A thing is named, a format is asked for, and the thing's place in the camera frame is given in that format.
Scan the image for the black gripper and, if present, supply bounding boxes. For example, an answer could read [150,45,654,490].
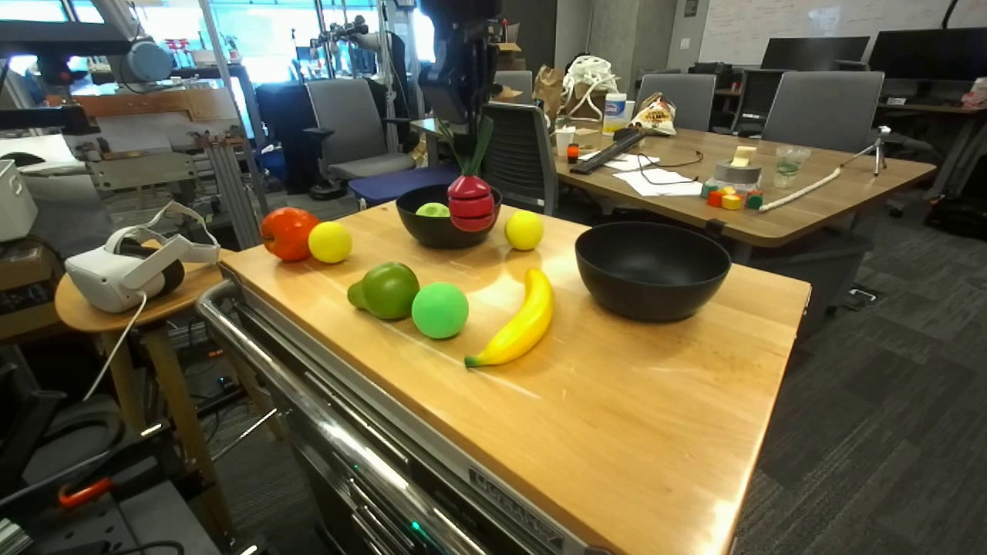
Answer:
[440,0,506,132]

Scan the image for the red apple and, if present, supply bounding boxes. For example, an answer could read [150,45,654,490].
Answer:
[423,111,503,238]
[258,204,322,266]

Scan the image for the yellow round fruit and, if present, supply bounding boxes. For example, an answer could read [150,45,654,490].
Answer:
[306,219,354,268]
[503,207,549,255]

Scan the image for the olive green pear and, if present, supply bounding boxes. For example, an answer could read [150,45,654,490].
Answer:
[347,259,423,325]

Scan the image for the bright green round fruit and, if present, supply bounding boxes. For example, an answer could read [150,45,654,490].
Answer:
[410,281,473,343]

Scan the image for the yellow plastic banana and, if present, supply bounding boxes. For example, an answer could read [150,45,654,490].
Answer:
[462,268,559,373]

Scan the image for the black round bowl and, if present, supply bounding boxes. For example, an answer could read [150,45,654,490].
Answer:
[395,181,503,254]
[574,219,733,328]

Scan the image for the brown cardboard box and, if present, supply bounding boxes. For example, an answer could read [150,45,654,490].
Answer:
[497,41,532,73]

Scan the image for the black office chair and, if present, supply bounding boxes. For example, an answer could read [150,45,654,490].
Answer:
[479,94,564,216]

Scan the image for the blue chair seat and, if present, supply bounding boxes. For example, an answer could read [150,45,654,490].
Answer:
[342,163,458,209]

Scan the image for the grey office chair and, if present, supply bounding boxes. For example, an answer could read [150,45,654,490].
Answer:
[304,73,416,196]
[760,67,893,156]
[638,71,721,132]

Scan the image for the clear water bottle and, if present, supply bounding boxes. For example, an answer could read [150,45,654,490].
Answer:
[602,89,634,132]

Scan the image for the black keyboard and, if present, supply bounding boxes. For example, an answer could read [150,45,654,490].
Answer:
[567,124,654,177]

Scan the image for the beige crumpled bag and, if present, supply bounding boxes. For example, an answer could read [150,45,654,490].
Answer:
[630,91,681,137]

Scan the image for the white paper sheet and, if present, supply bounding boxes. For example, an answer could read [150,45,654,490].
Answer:
[613,151,709,199]

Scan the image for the clear container yellow notes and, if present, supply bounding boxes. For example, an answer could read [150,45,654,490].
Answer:
[717,142,765,192]

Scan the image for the round wooden stool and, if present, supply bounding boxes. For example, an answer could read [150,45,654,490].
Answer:
[52,259,241,543]

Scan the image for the clear plastic cup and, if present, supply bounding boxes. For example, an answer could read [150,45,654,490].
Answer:
[775,142,817,178]

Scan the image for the white rod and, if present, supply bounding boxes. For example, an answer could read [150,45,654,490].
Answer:
[757,163,882,216]

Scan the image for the black computer monitor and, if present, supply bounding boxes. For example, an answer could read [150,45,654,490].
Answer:
[760,33,876,73]
[866,24,987,86]

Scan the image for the white tool cart cabinet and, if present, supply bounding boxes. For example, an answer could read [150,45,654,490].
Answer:
[210,291,596,555]

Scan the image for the wooden office desk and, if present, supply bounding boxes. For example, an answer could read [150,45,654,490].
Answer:
[553,124,941,311]

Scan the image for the white VR headset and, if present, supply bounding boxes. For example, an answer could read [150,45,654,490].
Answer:
[61,222,226,318]

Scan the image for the small silver tripod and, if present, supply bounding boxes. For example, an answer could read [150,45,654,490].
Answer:
[869,124,897,178]

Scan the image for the white box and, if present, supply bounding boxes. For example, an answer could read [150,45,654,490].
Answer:
[0,156,45,245]

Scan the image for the white cable coil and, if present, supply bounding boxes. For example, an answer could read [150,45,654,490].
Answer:
[561,53,624,124]

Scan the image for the aluminium frame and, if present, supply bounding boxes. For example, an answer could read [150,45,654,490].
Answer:
[199,120,278,254]

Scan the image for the metal cart handle bar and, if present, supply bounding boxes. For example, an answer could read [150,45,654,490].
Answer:
[194,281,487,555]

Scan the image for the white headset cable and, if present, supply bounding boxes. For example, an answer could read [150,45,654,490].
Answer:
[81,291,156,406]

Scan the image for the orange handled clamp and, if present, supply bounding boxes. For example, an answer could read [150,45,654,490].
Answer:
[57,470,117,511]

